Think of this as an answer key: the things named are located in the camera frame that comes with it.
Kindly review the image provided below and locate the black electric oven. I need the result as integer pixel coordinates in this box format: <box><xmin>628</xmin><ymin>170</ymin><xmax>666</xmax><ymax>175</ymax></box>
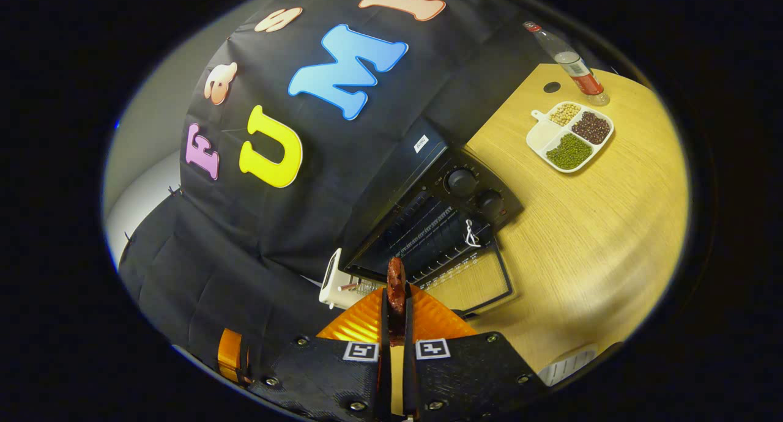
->
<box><xmin>343</xmin><ymin>117</ymin><xmax>525</xmax><ymax>317</ymax></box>

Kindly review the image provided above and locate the white toaster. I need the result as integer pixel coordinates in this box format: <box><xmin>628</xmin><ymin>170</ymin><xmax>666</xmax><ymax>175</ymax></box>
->
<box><xmin>319</xmin><ymin>248</ymin><xmax>368</xmax><ymax>309</ymax></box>

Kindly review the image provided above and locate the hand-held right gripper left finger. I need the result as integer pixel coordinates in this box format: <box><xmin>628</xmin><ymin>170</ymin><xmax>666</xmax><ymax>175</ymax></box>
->
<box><xmin>248</xmin><ymin>286</ymin><xmax>392</xmax><ymax>420</ymax></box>

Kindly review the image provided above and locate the clear plastic bottle red label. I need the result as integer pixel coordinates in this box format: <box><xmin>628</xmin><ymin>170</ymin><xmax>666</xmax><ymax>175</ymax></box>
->
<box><xmin>523</xmin><ymin>21</ymin><xmax>611</xmax><ymax>107</ymax></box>

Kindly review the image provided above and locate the white divided tray of beans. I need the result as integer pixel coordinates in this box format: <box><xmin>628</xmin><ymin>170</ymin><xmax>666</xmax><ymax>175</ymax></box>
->
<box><xmin>526</xmin><ymin>101</ymin><xmax>615</xmax><ymax>174</ymax></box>

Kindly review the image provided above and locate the small white plate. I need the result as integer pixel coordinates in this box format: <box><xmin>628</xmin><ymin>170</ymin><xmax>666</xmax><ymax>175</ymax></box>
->
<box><xmin>538</xmin><ymin>344</ymin><xmax>603</xmax><ymax>387</ymax></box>

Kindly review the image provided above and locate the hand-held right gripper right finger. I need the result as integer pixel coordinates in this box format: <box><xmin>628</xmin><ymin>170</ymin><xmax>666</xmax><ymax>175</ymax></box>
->
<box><xmin>404</xmin><ymin>284</ymin><xmax>548</xmax><ymax>418</ymax></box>

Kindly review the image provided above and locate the small wire basket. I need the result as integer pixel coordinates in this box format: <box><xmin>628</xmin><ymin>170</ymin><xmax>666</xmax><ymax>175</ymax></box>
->
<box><xmin>343</xmin><ymin>275</ymin><xmax>380</xmax><ymax>296</ymax></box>

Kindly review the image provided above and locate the brown grilled meat slice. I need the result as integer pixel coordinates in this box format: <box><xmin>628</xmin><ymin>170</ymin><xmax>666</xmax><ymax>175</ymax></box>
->
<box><xmin>385</xmin><ymin>256</ymin><xmax>407</xmax><ymax>347</ymax></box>

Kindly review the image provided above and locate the black backdrop cloth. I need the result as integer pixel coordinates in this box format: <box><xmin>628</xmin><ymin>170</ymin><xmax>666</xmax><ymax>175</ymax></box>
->
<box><xmin>116</xmin><ymin>0</ymin><xmax>551</xmax><ymax>380</ymax></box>

